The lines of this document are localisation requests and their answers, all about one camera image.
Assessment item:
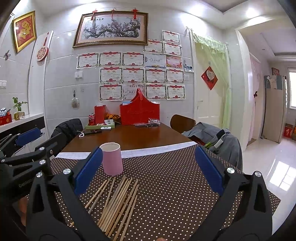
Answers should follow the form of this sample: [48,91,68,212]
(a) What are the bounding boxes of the wooden chopstick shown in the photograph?
[120,195,138,241]
[88,178,111,214]
[69,177,112,228]
[111,184,139,240]
[98,176,131,232]
[97,175,126,229]
[102,178,132,233]
[101,176,116,218]
[113,195,137,241]
[106,179,138,237]

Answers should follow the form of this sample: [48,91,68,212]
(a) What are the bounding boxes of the red tissue box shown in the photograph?
[0,108,12,126]

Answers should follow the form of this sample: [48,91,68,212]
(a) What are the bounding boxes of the green tray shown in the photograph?
[85,123,115,130]

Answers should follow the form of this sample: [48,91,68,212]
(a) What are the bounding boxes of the framed plum blossom painting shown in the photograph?
[73,9,149,48]

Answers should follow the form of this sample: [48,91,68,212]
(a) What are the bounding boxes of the red cola can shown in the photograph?
[88,113,96,126]

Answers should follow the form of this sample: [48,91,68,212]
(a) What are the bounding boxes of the red gift bag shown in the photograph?
[119,88,160,126]

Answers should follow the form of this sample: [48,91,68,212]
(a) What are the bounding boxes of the white refrigerator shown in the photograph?
[262,75,287,143]

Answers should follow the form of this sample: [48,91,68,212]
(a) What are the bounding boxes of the grey jacket on chair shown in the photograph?
[182,122,243,171]

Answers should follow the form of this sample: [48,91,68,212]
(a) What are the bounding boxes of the potted green plant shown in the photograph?
[13,97,28,121]

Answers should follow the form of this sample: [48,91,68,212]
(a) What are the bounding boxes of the brown polka dot mat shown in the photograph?
[47,143,282,241]

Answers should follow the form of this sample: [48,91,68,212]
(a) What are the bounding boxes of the gold framed red picture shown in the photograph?
[12,11,37,53]

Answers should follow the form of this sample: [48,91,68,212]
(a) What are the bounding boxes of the pink cylindrical cup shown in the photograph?
[100,142,123,176]

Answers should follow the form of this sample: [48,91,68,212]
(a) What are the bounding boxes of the green door curtain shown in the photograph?
[191,32,232,128]

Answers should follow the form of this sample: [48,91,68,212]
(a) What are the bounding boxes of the red diamond door decoration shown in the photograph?
[201,66,218,90]

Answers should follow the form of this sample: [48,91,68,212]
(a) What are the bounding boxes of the black phone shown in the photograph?
[84,129,102,135]

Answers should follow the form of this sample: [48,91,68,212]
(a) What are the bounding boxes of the brown wooden chair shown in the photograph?
[170,114,196,133]

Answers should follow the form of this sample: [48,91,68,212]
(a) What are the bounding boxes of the red round wall ornament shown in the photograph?
[36,32,49,62]

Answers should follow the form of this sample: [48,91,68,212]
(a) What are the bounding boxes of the white black cabinet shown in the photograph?
[0,113,45,139]

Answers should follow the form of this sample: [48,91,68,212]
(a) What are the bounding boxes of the hanging wall brush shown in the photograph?
[70,90,80,108]

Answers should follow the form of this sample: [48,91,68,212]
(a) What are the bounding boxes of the black jacket on chair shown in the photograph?
[51,118,83,144]

